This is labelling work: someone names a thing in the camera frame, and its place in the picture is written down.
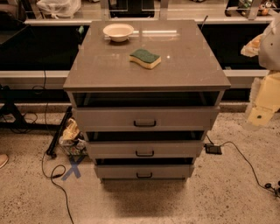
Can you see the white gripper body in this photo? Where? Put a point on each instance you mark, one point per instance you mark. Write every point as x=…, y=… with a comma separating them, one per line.
x=270, y=49

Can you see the grey bottom drawer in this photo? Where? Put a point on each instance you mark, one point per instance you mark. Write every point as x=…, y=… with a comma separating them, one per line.
x=170, y=171

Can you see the grey drawer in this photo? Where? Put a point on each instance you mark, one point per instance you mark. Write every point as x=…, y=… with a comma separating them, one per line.
x=149, y=149
x=145, y=119
x=170, y=171

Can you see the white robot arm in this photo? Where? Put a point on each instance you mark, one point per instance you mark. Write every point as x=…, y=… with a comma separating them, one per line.
x=266, y=46

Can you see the grey drawer cabinet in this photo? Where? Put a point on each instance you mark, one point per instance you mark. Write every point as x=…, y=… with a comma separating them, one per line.
x=189, y=75

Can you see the grey middle drawer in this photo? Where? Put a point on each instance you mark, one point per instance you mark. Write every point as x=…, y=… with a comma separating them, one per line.
x=149, y=149

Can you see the grey top drawer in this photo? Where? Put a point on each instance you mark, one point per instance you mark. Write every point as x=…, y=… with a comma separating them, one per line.
x=145, y=119

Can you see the black power adapter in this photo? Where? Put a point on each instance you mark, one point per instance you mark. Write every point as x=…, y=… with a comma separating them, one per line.
x=212, y=149

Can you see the green yellow sponge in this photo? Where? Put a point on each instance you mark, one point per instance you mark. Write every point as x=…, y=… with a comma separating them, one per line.
x=145, y=58

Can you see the white bowl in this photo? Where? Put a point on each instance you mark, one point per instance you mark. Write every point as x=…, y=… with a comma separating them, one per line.
x=118, y=32

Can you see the crumpled bag on floor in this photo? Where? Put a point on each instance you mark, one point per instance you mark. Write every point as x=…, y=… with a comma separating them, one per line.
x=72, y=141

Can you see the blue tape cross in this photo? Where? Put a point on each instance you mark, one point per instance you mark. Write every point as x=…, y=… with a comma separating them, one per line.
x=74, y=169

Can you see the black stand leg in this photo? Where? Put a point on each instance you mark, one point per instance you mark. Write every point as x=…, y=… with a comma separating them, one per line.
x=51, y=149

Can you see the white plastic bag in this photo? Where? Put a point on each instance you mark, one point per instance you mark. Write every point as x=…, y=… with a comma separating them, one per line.
x=59, y=8

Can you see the shoe tip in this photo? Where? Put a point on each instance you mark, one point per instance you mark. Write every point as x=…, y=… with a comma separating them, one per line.
x=3, y=160

